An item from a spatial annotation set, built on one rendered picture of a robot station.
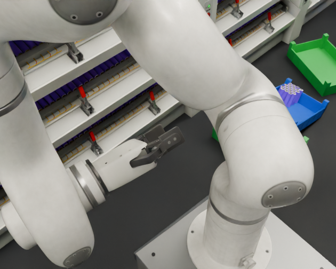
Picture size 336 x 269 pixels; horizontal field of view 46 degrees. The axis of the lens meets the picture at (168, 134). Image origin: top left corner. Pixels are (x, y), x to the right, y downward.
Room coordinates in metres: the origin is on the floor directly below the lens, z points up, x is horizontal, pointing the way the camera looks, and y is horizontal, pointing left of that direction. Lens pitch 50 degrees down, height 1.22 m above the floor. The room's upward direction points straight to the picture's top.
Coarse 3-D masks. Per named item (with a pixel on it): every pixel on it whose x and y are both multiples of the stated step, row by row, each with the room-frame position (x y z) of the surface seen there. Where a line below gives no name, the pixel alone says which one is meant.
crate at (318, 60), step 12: (324, 36) 1.56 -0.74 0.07; (300, 48) 1.53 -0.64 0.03; (312, 48) 1.56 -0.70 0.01; (324, 48) 1.56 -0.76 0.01; (300, 60) 1.41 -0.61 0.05; (312, 60) 1.47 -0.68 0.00; (324, 60) 1.47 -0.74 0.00; (312, 72) 1.33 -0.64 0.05; (324, 72) 1.39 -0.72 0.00; (312, 84) 1.30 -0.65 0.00; (324, 84) 1.24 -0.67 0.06
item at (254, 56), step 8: (272, 40) 1.56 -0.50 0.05; (280, 40) 1.62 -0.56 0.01; (264, 48) 1.52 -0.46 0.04; (248, 56) 1.44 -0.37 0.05; (256, 56) 1.48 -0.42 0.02; (176, 112) 1.10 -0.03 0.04; (184, 112) 1.14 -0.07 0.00; (160, 120) 1.05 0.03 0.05; (168, 120) 1.07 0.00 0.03; (144, 136) 0.98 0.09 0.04; (8, 232) 0.57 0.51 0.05; (0, 240) 0.54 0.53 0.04; (8, 240) 0.56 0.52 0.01; (0, 248) 0.53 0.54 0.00
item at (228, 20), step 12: (228, 0) 1.34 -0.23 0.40; (240, 0) 1.39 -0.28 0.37; (252, 0) 1.40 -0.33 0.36; (264, 0) 1.41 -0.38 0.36; (276, 0) 1.46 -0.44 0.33; (228, 12) 1.30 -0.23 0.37; (240, 12) 1.30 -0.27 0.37; (252, 12) 1.33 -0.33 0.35; (216, 24) 1.24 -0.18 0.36; (228, 24) 1.25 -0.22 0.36; (240, 24) 1.29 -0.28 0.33
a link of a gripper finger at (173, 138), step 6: (168, 132) 0.44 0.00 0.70; (174, 132) 0.45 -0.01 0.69; (180, 132) 0.45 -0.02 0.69; (162, 138) 0.43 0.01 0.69; (168, 138) 0.43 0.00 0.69; (174, 138) 0.44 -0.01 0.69; (180, 138) 0.44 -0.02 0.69; (162, 144) 0.42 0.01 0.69; (168, 144) 0.42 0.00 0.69; (174, 144) 0.43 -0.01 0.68; (180, 144) 0.43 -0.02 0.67; (156, 150) 0.40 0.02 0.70; (162, 150) 0.41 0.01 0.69; (168, 150) 0.42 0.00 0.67
